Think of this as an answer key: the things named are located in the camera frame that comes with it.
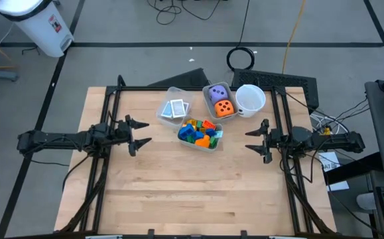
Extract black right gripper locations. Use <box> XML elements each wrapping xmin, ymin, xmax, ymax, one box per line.
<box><xmin>245</xmin><ymin>118</ymin><xmax>281</xmax><ymax>165</ymax></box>

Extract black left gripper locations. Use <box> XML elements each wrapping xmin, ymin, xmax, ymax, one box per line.
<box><xmin>113</xmin><ymin>114</ymin><xmax>153</xmax><ymax>157</ymax></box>

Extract orange foam die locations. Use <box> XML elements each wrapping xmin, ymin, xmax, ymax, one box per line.
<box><xmin>214</xmin><ymin>99</ymin><xmax>236</xmax><ymax>118</ymax></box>

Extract large blue two-stud block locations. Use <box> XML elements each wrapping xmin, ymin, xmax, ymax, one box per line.
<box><xmin>178</xmin><ymin>123</ymin><xmax>196</xmax><ymax>141</ymax></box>

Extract orange single-stud block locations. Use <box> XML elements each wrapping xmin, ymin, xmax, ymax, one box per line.
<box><xmin>194</xmin><ymin>134</ymin><xmax>212</xmax><ymax>149</ymax></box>

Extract translucent white plastic bin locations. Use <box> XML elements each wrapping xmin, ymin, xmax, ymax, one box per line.
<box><xmin>155</xmin><ymin>86</ymin><xmax>194</xmax><ymax>130</ymax></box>

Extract white jack-o'-lantern bucket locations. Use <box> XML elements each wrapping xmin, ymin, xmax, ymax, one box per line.
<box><xmin>234</xmin><ymin>84</ymin><xmax>267</xmax><ymax>119</ymax></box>

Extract white grey-print card box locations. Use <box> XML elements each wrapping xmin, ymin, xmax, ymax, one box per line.
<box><xmin>170</xmin><ymin>98</ymin><xmax>187</xmax><ymax>119</ymax></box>

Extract large grey plastic bin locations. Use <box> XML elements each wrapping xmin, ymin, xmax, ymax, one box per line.
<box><xmin>176</xmin><ymin>114</ymin><xmax>224</xmax><ymax>154</ymax></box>

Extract purple foam die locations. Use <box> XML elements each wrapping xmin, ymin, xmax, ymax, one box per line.
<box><xmin>208</xmin><ymin>84</ymin><xmax>229</xmax><ymax>105</ymax></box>

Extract black perforated panel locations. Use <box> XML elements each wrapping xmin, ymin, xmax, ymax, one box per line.
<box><xmin>231</xmin><ymin>68</ymin><xmax>320</xmax><ymax>114</ymax></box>

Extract black wedge-shaped panel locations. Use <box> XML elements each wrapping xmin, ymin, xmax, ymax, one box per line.
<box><xmin>147</xmin><ymin>67</ymin><xmax>211</xmax><ymax>88</ymax></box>

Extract white paper sheet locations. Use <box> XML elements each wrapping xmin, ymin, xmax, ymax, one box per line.
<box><xmin>317</xmin><ymin>151</ymin><xmax>350</xmax><ymax>193</ymax></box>

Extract white step trash can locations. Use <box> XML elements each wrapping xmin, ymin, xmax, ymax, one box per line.
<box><xmin>0</xmin><ymin>0</ymin><xmax>75</xmax><ymax>58</ymax></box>

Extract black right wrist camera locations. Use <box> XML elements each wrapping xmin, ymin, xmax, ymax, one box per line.
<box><xmin>270</xmin><ymin>129</ymin><xmax>284</xmax><ymax>146</ymax></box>

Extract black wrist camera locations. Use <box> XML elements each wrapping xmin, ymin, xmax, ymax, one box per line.
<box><xmin>116</xmin><ymin>120</ymin><xmax>130</xmax><ymax>138</ymax></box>
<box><xmin>270</xmin><ymin>129</ymin><xmax>284</xmax><ymax>146</ymax></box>

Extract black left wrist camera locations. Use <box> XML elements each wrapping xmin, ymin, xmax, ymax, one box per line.
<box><xmin>116</xmin><ymin>120</ymin><xmax>130</xmax><ymax>138</ymax></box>

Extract black table frame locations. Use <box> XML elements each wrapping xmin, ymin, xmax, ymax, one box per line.
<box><xmin>57</xmin><ymin>74</ymin><xmax>338</xmax><ymax>239</ymax></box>

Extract white cable bundle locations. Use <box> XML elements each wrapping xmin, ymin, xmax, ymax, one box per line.
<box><xmin>308</xmin><ymin>112</ymin><xmax>350</xmax><ymax>134</ymax></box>

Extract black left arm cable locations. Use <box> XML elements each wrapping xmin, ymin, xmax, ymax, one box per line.
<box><xmin>29</xmin><ymin>153</ymin><xmax>93</xmax><ymax>193</ymax></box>

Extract black hanging cable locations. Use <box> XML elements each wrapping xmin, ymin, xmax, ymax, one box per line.
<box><xmin>225</xmin><ymin>0</ymin><xmax>256</xmax><ymax>72</ymax></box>

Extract yellow hanging cable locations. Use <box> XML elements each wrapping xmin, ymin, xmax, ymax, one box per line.
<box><xmin>281</xmin><ymin>0</ymin><xmax>308</xmax><ymax>75</ymax></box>

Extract tangled black floor cables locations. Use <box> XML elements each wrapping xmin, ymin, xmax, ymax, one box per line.
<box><xmin>146</xmin><ymin>0</ymin><xmax>223</xmax><ymax>26</ymax></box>

